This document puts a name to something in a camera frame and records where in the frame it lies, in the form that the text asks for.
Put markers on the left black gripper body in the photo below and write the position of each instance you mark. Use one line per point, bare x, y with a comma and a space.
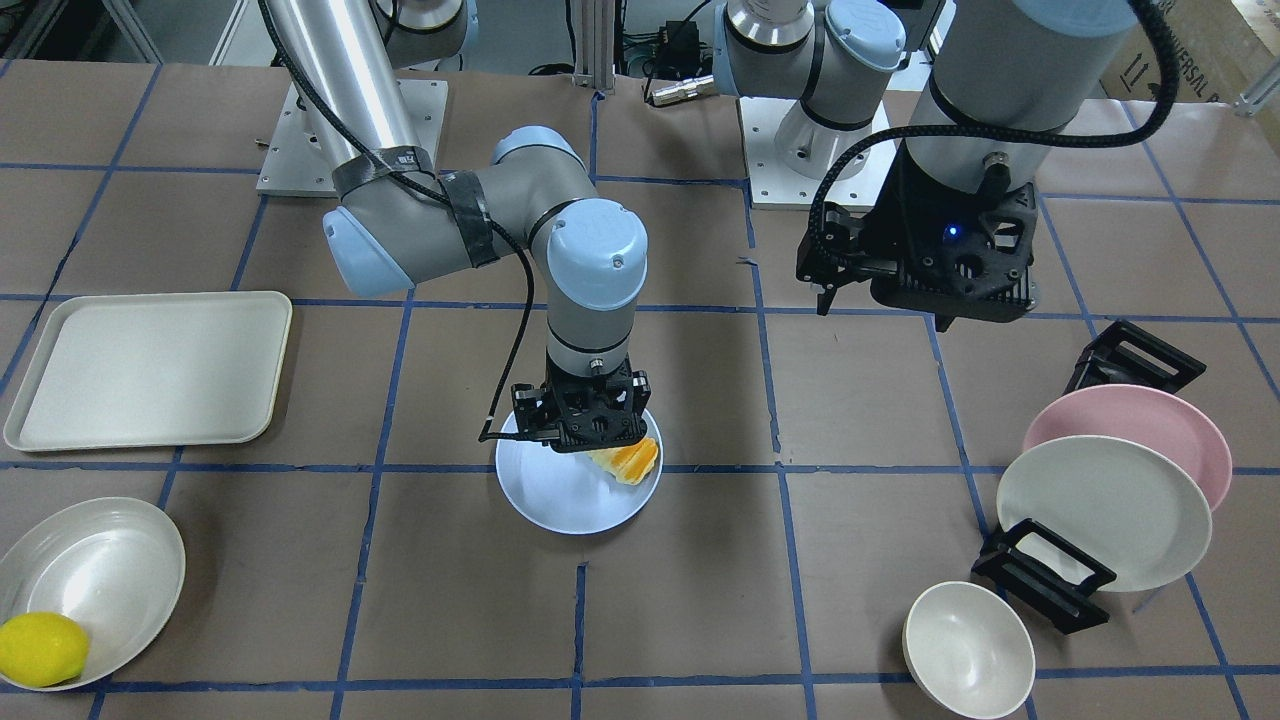
893, 228

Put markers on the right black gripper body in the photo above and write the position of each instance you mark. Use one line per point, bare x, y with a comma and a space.
530, 409

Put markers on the striped orange bread loaf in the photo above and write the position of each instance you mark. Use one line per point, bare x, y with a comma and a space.
628, 465

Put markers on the light blue plate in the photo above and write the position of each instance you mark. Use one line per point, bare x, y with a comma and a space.
567, 493

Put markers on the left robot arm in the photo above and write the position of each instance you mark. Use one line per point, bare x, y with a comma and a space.
1010, 77

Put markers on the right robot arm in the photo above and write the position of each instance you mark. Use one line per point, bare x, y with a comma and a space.
399, 222

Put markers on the pink plate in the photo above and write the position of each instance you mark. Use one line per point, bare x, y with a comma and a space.
1152, 418

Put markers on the white plate in rack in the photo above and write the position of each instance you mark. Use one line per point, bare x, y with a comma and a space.
1131, 509

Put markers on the black plate rack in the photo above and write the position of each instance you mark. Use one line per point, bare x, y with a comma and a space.
1037, 565

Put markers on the small white bowl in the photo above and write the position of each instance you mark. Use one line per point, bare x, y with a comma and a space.
968, 651

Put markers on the white rectangular tray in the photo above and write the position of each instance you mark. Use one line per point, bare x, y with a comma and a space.
153, 369

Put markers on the white round dish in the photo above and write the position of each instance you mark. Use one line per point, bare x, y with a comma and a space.
115, 565

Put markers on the yellow lemon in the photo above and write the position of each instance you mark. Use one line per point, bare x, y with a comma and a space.
42, 649

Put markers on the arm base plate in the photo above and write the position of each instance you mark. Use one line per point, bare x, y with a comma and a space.
296, 163
787, 154

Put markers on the aluminium frame post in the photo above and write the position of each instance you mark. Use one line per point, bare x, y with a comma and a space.
595, 27

